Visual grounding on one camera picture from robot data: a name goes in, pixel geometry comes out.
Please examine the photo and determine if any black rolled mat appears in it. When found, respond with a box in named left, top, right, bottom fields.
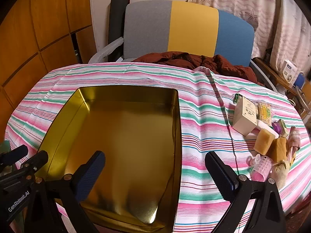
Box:
left=108, top=0, right=129, bottom=62

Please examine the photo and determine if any orange wooden wardrobe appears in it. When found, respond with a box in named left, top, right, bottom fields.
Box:
left=0, top=0, right=98, bottom=117

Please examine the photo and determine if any white rectangular box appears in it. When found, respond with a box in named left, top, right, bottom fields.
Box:
left=255, top=120, right=280, bottom=139

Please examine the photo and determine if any pink green striped tablecloth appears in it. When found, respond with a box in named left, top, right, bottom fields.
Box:
left=5, top=62, right=311, bottom=233

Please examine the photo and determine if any beige plush toy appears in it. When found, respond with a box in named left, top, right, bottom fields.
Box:
left=268, top=160, right=291, bottom=190

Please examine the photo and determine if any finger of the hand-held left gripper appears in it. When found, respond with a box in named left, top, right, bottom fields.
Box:
left=0, top=145, right=29, bottom=167
left=19, top=150, right=48, bottom=175

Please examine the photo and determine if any rust brown jacket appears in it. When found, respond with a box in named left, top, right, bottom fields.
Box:
left=131, top=51, right=265, bottom=86

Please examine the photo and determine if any grey yellow blue chair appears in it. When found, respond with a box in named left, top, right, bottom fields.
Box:
left=89, top=0, right=283, bottom=95

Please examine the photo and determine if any cluttered shelf of items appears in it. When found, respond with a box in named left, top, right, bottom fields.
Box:
left=253, top=58, right=311, bottom=117

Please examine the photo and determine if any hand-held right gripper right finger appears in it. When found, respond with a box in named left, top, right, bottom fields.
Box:
left=205, top=151, right=286, bottom=233

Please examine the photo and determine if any pink hair roller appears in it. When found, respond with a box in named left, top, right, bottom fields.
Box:
left=248, top=154, right=273, bottom=182

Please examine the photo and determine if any beige patterned curtain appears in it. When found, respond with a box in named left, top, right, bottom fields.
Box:
left=186, top=0, right=311, bottom=78

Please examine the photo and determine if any beige cardboard box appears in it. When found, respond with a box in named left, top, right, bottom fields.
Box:
left=232, top=97, right=258, bottom=136

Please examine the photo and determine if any white box with blue label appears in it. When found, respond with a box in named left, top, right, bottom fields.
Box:
left=279, top=59, right=298, bottom=85

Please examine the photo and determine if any blue cup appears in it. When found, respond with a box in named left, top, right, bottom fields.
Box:
left=293, top=71, right=305, bottom=90

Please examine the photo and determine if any brown cardboard box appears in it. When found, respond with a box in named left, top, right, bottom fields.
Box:
left=302, top=80, right=311, bottom=97

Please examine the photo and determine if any yellow green snack packet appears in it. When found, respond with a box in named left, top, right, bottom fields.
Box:
left=257, top=102, right=272, bottom=127

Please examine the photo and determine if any gold metal tin tray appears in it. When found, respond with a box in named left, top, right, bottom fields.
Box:
left=36, top=86, right=183, bottom=232

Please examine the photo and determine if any small green box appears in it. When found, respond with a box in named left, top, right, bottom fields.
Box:
left=277, top=119, right=289, bottom=137

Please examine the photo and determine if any pink floral cloth pouch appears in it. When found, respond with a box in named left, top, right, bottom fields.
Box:
left=285, top=126, right=302, bottom=161

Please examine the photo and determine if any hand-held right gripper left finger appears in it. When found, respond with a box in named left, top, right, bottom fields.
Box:
left=25, top=150, right=106, bottom=233

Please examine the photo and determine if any purple packet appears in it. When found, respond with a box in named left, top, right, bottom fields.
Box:
left=271, top=120, right=282, bottom=134

